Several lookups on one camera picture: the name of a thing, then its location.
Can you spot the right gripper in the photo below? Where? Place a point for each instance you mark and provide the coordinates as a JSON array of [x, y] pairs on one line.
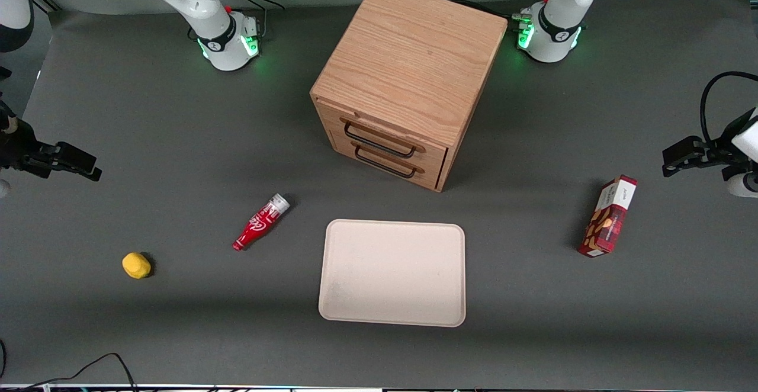
[[19, 149]]

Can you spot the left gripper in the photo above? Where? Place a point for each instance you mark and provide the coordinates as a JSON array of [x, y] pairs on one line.
[[718, 152]]

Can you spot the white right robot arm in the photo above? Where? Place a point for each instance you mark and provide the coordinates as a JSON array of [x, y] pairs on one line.
[[201, 1]]

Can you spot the wooden drawer cabinet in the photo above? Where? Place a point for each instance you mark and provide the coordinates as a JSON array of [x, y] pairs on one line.
[[408, 54]]

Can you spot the red cookie box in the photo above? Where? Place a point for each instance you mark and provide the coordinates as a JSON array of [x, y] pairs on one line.
[[609, 217]]

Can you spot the yellow lemon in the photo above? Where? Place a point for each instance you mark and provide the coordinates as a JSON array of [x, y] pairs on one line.
[[136, 265]]

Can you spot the red cola bottle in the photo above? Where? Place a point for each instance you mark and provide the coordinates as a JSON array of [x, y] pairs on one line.
[[259, 224]]

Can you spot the cream plastic tray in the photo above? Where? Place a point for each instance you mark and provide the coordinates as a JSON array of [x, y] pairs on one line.
[[392, 273]]

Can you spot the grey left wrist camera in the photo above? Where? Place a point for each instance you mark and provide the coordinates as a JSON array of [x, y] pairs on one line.
[[743, 186]]

